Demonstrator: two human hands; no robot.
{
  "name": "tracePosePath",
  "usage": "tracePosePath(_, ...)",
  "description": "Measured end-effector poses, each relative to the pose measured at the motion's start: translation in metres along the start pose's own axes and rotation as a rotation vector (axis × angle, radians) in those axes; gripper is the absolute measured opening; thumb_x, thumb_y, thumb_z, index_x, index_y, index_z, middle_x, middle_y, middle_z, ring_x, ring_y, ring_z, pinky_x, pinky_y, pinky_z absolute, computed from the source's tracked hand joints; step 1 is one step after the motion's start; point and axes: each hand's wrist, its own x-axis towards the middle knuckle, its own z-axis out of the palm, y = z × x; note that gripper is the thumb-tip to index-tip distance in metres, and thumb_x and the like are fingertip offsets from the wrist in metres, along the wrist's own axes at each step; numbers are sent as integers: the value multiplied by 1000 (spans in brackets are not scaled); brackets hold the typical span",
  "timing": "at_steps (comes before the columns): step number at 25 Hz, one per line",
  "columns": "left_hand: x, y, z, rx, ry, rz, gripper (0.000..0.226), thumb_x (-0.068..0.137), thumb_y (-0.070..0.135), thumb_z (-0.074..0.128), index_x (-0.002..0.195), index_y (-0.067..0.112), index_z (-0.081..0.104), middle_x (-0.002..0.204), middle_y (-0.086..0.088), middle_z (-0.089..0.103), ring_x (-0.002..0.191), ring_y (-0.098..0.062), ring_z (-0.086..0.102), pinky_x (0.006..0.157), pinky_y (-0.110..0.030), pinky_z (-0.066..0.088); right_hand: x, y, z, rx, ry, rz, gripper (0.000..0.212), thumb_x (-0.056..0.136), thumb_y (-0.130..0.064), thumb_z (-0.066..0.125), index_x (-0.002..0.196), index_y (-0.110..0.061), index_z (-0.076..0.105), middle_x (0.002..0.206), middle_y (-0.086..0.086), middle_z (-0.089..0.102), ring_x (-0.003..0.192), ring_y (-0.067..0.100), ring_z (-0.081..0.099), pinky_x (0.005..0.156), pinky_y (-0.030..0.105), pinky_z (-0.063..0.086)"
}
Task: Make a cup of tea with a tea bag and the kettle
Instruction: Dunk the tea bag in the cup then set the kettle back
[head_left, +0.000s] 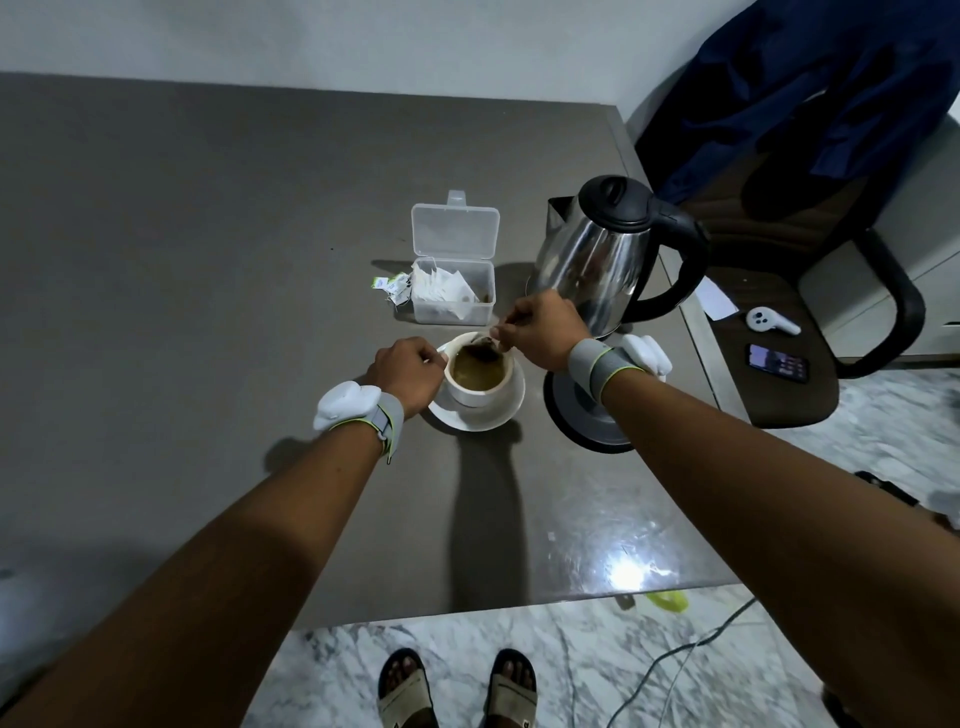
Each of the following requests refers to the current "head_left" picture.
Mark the person's left hand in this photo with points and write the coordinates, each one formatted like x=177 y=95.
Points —
x=405 y=371

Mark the person's right hand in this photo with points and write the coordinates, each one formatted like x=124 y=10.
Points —
x=544 y=330

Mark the person's right fingers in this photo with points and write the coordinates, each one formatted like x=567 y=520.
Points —
x=506 y=328

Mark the person's left fingers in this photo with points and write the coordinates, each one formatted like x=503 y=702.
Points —
x=433 y=364

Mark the white ceramic cup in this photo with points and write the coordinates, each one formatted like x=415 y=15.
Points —
x=472 y=396

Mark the person's left forearm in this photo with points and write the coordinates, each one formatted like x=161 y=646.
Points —
x=225 y=570

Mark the person's right forearm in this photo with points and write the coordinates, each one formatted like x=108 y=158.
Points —
x=757 y=510

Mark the white saucer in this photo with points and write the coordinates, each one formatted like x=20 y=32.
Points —
x=480 y=420

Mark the bunch of white tea bags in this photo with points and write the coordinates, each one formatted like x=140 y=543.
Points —
x=444 y=285

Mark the tea bag paper tags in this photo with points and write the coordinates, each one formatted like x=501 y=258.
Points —
x=394 y=286

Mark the white grey left wrist tracker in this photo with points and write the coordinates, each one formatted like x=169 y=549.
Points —
x=352 y=409

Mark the white grey wrist tracker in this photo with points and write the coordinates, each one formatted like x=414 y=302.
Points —
x=352 y=409
x=607 y=364

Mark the white grey right wrist tracker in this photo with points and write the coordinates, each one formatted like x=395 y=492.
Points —
x=607 y=364

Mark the clear plastic box with lid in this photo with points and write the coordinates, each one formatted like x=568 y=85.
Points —
x=454 y=232

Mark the round kettle base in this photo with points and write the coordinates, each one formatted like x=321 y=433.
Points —
x=581 y=416

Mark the white paper slip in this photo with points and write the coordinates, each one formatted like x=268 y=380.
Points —
x=715 y=298

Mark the white earbuds case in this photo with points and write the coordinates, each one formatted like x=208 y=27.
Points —
x=769 y=320

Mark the black smartphone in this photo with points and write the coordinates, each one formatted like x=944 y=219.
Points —
x=778 y=364

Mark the brown office chair black armrest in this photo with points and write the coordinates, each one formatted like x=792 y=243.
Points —
x=772 y=397

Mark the yellow-green plastic piece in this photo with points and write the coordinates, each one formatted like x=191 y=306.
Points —
x=667 y=601

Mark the person's left sandal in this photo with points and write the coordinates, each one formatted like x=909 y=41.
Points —
x=405 y=701

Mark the person's sandal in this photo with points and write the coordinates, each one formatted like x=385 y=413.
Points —
x=510 y=701
x=405 y=701

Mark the person's right sandal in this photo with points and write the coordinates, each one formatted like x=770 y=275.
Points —
x=510 y=701

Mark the dark blue jacket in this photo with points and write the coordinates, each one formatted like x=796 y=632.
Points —
x=810 y=82

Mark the small black object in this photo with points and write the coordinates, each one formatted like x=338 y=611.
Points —
x=889 y=489

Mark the white cabinet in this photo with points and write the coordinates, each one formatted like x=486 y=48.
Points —
x=922 y=247

